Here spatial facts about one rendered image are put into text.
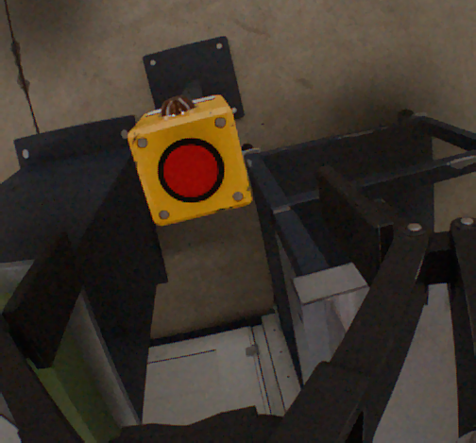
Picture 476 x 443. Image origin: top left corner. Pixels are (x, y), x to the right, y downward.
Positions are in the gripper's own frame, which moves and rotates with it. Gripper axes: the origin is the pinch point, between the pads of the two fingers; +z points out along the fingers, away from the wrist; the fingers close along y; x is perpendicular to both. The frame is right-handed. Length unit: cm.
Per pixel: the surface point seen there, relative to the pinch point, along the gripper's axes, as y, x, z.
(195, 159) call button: 0.4, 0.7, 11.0
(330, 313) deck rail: 9.8, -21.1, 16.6
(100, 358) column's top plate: -22.7, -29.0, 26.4
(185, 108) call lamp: 0.4, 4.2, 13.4
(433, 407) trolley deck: 27, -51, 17
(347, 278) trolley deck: 13.0, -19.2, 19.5
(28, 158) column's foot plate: -58, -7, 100
